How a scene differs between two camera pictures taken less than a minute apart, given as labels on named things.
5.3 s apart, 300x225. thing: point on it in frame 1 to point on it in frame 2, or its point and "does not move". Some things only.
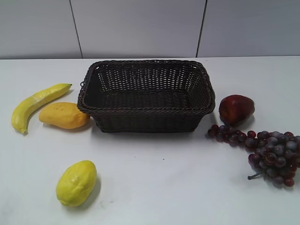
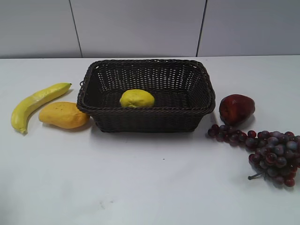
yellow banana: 21,113 does not move
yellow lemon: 76,183 to 136,98
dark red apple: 234,109 does not move
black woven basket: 146,95 does not move
